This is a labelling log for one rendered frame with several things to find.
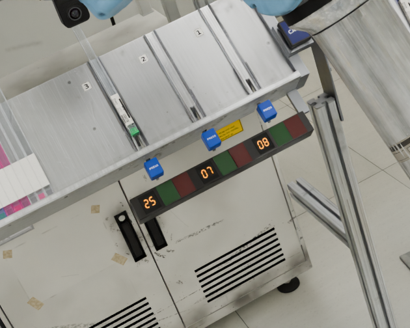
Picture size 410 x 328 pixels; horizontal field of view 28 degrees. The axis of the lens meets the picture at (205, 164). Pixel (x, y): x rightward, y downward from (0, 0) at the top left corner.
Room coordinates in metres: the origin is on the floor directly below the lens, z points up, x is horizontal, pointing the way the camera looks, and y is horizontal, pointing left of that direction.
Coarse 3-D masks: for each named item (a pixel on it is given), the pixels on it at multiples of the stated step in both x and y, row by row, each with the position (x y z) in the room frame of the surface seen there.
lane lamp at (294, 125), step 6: (288, 120) 1.24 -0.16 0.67; (294, 120) 1.23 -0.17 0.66; (300, 120) 1.23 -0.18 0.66; (288, 126) 1.23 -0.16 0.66; (294, 126) 1.23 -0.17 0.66; (300, 126) 1.23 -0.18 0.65; (294, 132) 1.22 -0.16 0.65; (300, 132) 1.22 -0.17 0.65; (306, 132) 1.22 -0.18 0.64; (294, 138) 1.21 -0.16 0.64
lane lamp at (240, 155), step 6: (240, 144) 1.22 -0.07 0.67; (228, 150) 1.21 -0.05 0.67; (234, 150) 1.21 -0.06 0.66; (240, 150) 1.21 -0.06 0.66; (246, 150) 1.21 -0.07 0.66; (234, 156) 1.20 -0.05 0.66; (240, 156) 1.20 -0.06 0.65; (246, 156) 1.20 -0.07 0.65; (240, 162) 1.19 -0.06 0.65; (246, 162) 1.19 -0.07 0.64
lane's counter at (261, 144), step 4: (260, 136) 1.22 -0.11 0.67; (264, 136) 1.22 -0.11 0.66; (268, 136) 1.22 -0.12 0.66; (252, 140) 1.22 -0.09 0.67; (256, 140) 1.22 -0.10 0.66; (260, 140) 1.22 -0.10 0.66; (264, 140) 1.22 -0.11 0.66; (268, 140) 1.22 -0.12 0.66; (256, 144) 1.21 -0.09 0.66; (260, 144) 1.21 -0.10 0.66; (264, 144) 1.21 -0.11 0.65; (268, 144) 1.21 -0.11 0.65; (272, 144) 1.21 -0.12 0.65; (256, 148) 1.21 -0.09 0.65; (260, 148) 1.21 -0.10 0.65; (264, 148) 1.21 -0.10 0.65; (268, 148) 1.21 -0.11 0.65; (272, 148) 1.20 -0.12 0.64; (260, 152) 1.20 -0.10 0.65; (264, 152) 1.20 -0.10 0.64
